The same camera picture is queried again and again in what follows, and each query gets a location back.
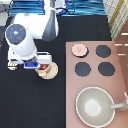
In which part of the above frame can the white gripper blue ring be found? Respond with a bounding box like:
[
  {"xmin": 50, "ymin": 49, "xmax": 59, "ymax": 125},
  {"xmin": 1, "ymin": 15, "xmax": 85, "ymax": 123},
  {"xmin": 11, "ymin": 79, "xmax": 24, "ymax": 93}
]
[{"xmin": 24, "ymin": 52, "xmax": 52, "ymax": 69}]

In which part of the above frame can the pink pot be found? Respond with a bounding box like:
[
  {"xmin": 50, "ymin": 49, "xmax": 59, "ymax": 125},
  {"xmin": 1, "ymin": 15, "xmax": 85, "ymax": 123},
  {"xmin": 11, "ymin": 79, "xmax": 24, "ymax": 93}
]
[{"xmin": 39, "ymin": 64, "xmax": 49, "ymax": 70}]

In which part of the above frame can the beige slotted spatula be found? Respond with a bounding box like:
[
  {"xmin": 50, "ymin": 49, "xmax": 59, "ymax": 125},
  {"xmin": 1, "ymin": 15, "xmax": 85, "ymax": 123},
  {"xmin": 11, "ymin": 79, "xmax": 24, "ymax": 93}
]
[{"xmin": 8, "ymin": 60, "xmax": 17, "ymax": 70}]

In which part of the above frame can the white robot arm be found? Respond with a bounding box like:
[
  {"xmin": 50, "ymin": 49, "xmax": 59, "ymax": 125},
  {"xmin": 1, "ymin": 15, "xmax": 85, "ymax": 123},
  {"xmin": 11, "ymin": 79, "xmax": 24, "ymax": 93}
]
[{"xmin": 5, "ymin": 0, "xmax": 59, "ymax": 70}]

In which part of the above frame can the cream round plate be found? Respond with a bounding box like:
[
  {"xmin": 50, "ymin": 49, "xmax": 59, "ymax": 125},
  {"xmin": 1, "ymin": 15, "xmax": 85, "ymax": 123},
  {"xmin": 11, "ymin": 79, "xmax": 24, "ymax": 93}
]
[{"xmin": 38, "ymin": 62, "xmax": 58, "ymax": 79}]

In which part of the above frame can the pink toy stove top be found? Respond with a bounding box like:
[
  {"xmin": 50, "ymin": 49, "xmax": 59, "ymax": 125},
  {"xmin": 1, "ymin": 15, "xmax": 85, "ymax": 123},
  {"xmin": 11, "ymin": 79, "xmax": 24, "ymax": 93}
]
[{"xmin": 66, "ymin": 41, "xmax": 128, "ymax": 128}]

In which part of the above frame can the grey frying pan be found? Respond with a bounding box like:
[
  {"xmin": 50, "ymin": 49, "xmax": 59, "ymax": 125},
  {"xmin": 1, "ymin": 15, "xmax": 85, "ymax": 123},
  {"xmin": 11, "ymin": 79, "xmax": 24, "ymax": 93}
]
[{"xmin": 75, "ymin": 87, "xmax": 128, "ymax": 128}]

